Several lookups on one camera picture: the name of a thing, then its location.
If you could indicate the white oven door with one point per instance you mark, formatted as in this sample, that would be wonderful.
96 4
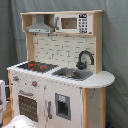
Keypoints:
29 103

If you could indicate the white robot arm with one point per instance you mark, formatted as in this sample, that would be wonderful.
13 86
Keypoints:
20 121

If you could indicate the wooden toy kitchen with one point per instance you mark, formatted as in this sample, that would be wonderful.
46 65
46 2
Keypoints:
72 50

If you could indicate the grey toy sink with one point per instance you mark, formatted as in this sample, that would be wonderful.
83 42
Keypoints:
73 74

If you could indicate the black stovetop red burners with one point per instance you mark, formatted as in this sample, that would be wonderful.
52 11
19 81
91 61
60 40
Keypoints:
37 66

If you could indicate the right oven knob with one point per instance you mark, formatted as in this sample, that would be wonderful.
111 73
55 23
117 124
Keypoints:
34 83

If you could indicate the oven knob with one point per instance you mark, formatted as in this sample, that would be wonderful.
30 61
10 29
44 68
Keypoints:
34 83
15 78

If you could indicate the white fridge door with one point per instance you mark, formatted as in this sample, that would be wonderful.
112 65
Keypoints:
63 105

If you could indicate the toy microwave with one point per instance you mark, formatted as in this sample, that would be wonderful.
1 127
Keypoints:
74 23

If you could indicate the grey range hood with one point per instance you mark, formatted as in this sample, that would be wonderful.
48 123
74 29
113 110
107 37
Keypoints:
39 26

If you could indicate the left oven knob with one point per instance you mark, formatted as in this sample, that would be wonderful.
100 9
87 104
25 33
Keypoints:
15 78

